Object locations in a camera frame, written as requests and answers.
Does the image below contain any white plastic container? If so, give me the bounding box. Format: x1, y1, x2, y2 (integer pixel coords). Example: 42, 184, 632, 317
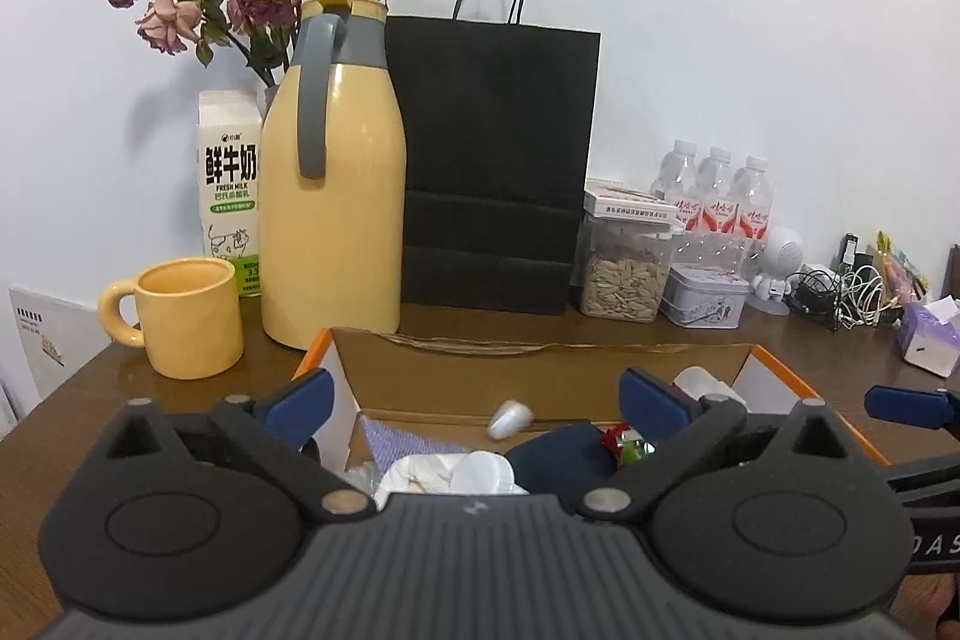
672, 365, 747, 408

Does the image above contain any white bottle cap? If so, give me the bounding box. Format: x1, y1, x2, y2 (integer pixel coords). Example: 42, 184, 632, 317
449, 452, 527, 495

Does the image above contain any purple tissue pack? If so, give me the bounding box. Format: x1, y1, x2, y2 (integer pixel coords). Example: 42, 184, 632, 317
896, 296, 960, 378

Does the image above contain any pale green mesh sponge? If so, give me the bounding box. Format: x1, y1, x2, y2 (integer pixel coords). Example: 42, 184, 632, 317
343, 461, 382, 497

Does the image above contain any purple woven fabric pouch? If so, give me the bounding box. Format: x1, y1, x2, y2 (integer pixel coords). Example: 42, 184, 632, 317
359, 416, 466, 474

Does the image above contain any navy blue pouch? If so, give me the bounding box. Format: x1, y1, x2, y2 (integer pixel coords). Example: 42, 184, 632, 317
506, 422, 631, 516

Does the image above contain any red cardboard box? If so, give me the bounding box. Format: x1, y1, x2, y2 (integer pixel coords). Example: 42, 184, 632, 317
291, 324, 893, 499

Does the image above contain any white cloth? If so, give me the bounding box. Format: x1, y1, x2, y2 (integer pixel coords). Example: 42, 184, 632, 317
374, 453, 466, 510

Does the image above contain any yellow ceramic mug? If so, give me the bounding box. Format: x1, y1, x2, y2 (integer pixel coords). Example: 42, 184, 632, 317
98, 257, 244, 381

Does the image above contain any white robot figurine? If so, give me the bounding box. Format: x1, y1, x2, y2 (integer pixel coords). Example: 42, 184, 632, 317
747, 227, 804, 317

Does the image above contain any clear jar of seeds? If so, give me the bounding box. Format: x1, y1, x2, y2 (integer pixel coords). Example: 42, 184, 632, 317
573, 179, 680, 323

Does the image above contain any water bottle middle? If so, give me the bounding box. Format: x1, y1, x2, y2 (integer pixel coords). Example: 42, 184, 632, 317
693, 146, 737, 234

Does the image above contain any water bottle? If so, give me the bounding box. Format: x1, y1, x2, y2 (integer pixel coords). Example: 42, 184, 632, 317
651, 140, 697, 202
693, 146, 737, 234
731, 156, 773, 263

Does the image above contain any water bottle right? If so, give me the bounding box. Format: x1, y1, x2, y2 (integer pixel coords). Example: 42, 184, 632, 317
731, 156, 773, 263

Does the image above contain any water bottle left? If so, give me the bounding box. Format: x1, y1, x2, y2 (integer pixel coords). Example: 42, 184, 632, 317
651, 140, 697, 202

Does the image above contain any yellow thermos jug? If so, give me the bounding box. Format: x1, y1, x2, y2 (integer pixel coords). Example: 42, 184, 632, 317
259, 0, 407, 349

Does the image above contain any white milk carton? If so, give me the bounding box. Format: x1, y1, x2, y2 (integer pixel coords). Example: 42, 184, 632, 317
197, 91, 262, 298

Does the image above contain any black paper shopping bag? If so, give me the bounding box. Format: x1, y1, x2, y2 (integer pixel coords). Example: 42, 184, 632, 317
386, 0, 601, 314

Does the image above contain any tangle of cables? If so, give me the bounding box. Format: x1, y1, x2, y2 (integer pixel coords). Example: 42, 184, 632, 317
784, 230, 928, 333

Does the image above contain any white wall panel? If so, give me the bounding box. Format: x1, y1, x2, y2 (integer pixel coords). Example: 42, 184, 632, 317
10, 287, 110, 399

